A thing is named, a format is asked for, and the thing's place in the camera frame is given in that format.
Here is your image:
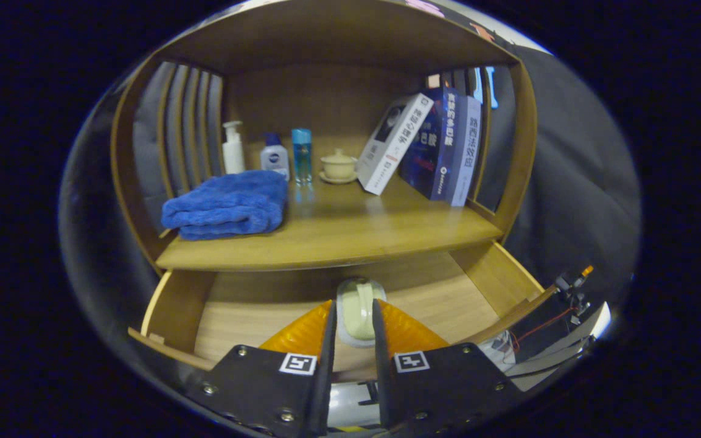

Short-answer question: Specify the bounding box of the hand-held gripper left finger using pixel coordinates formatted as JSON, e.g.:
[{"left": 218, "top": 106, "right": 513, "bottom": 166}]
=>
[{"left": 183, "top": 298, "right": 338, "bottom": 437}]

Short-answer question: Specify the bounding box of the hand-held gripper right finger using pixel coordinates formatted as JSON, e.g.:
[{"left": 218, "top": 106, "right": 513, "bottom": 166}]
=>
[{"left": 372, "top": 298, "right": 525, "bottom": 436}]

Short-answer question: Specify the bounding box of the pale green scrub brush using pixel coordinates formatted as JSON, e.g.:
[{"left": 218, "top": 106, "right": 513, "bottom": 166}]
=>
[{"left": 335, "top": 277, "right": 388, "bottom": 349}]

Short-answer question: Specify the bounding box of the wooden drawer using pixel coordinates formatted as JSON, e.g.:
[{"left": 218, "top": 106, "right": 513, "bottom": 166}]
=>
[{"left": 128, "top": 240, "right": 561, "bottom": 384}]

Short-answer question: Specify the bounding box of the wooden countertop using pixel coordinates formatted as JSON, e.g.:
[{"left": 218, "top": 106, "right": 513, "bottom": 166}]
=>
[{"left": 156, "top": 173, "right": 503, "bottom": 273}]

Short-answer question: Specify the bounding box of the wooden cabinet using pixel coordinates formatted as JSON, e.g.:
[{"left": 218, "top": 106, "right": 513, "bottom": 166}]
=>
[{"left": 110, "top": 0, "right": 540, "bottom": 274}]

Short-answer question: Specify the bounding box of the folded blue towel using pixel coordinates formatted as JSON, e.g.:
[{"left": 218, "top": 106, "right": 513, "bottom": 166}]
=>
[{"left": 162, "top": 170, "right": 290, "bottom": 242}]

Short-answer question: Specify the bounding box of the orange and black device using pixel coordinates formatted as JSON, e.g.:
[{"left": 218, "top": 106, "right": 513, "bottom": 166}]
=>
[{"left": 554, "top": 265, "right": 595, "bottom": 326}]

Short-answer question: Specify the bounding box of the beige lidded teacup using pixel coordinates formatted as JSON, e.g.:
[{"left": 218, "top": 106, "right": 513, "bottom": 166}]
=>
[{"left": 319, "top": 148, "right": 358, "bottom": 184}]

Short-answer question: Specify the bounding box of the white book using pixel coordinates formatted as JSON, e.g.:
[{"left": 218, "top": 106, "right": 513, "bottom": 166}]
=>
[{"left": 356, "top": 92, "right": 435, "bottom": 196}]

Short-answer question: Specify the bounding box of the clear blue bottle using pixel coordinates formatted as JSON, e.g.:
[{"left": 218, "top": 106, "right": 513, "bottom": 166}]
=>
[{"left": 291, "top": 128, "right": 313, "bottom": 185}]

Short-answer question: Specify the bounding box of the white bottle with blue cap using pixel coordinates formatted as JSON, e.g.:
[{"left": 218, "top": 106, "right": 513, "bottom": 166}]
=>
[{"left": 260, "top": 133, "right": 291, "bottom": 181}]

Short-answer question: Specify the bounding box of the dark blue book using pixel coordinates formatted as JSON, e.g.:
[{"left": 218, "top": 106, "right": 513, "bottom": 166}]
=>
[{"left": 399, "top": 86, "right": 464, "bottom": 201}]

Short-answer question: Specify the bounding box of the pale grey-blue book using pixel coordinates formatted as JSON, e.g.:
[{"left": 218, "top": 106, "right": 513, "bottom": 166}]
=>
[{"left": 448, "top": 96, "right": 483, "bottom": 207}]

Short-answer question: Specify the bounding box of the white pump bottle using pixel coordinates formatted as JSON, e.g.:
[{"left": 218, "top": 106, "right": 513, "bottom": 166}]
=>
[{"left": 221, "top": 120, "right": 246, "bottom": 175}]

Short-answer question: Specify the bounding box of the tangle of thin cables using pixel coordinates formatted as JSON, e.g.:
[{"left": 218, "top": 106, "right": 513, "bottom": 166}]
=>
[{"left": 478, "top": 307, "right": 576, "bottom": 366}]

